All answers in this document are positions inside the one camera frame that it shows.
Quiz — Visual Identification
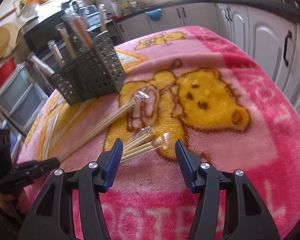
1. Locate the person's left hand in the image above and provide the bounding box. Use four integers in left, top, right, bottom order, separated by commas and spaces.
0, 190, 24, 215

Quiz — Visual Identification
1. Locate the pink bear blanket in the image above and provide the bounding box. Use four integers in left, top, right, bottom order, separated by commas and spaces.
18, 26, 300, 238

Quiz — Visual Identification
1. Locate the plastic drawer unit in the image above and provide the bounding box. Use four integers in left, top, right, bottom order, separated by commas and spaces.
0, 62, 48, 146

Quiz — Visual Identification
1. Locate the dark green utensil basket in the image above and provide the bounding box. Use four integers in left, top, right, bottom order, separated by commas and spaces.
48, 30, 126, 105

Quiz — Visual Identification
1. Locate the round bamboo tray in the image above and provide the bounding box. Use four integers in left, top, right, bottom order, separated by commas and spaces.
0, 22, 20, 60

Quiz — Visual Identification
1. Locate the black microwave oven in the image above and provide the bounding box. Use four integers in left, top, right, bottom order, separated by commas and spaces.
21, 10, 64, 56

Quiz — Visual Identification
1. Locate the red plastic basin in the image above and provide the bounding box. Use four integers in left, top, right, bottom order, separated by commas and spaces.
0, 57, 16, 88

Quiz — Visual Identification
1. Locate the chopsticks pair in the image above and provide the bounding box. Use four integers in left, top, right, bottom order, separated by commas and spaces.
121, 133, 173, 162
98, 4, 107, 32

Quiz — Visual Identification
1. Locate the blue hanging bin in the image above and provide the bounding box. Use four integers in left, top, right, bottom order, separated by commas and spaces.
145, 8, 162, 22

